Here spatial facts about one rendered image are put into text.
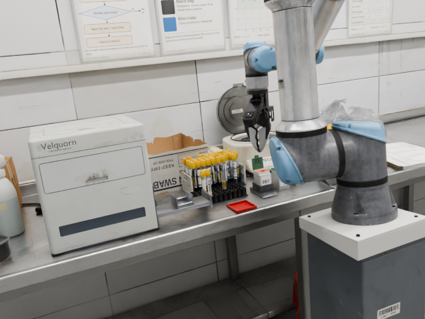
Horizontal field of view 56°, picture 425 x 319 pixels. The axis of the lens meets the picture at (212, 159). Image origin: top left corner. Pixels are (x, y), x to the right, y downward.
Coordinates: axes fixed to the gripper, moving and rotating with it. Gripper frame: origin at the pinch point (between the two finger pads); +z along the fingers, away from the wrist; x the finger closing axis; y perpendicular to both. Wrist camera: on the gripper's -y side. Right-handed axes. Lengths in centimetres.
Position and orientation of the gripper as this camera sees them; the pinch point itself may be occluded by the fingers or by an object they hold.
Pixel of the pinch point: (258, 149)
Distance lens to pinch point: 138.2
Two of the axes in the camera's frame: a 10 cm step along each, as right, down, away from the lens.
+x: -8.8, -0.4, 4.7
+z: 0.9, 9.7, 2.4
